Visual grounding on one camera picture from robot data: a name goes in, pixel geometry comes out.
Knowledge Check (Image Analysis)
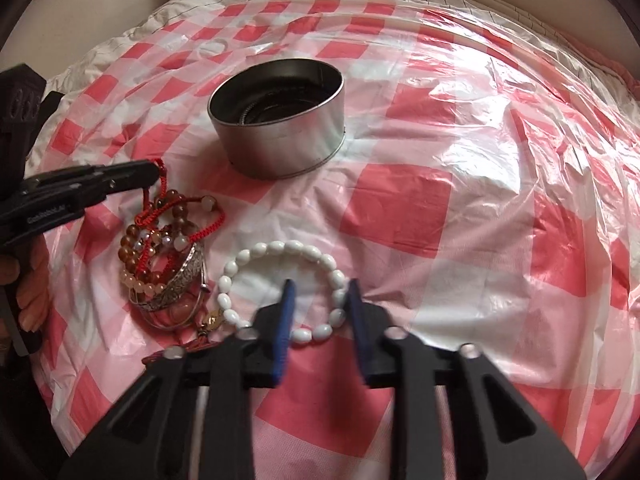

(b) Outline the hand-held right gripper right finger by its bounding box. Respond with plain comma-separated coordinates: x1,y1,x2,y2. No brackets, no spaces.
347,277,586,480

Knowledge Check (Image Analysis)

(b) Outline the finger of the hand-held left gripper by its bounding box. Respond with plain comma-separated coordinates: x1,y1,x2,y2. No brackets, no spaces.
22,159,164,188
60,172,164,211

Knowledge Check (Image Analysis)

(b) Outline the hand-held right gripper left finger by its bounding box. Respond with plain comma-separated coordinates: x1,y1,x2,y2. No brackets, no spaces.
57,279,297,480

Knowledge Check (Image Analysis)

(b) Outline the red cord bracelet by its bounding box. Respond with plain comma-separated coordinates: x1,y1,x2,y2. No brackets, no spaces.
134,158,227,281

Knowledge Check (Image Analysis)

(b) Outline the brown bead bracelet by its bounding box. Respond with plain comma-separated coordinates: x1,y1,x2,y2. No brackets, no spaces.
118,189,201,283

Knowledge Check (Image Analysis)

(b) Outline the pearl bracelet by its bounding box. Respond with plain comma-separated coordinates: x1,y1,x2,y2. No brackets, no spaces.
133,232,168,261

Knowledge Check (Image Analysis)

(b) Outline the amber pendant necklace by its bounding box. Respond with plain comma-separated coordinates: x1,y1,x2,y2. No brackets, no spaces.
142,310,226,364

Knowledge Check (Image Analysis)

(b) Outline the white bead bracelet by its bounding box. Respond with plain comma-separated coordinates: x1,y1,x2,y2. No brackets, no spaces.
216,240,351,346

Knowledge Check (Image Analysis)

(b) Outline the peach bead bracelet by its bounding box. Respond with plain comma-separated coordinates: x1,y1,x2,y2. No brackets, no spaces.
119,266,170,303

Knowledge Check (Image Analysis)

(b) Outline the engraved silver bangle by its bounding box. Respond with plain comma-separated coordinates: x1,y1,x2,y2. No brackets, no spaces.
131,244,212,332

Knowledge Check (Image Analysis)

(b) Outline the round metal tin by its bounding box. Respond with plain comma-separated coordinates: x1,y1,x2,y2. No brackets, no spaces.
207,59,347,180

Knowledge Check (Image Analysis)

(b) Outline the person's left hand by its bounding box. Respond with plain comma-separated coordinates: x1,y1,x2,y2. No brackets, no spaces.
5,254,49,334

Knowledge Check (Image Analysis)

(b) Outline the red checkered plastic sheet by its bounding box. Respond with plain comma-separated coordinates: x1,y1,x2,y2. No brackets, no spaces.
20,0,640,480

